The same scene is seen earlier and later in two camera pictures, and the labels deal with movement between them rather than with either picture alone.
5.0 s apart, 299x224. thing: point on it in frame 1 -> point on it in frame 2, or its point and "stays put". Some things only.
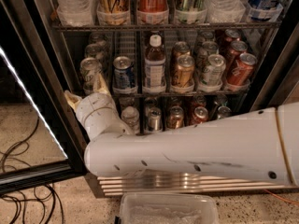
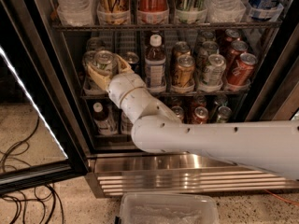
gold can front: (183, 73) stays put
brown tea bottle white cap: (154, 64) stays put
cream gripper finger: (73, 100) -> (102, 80)
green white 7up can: (89, 67) -> (104, 59)
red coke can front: (243, 70) stays put
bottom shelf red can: (200, 115) stays put
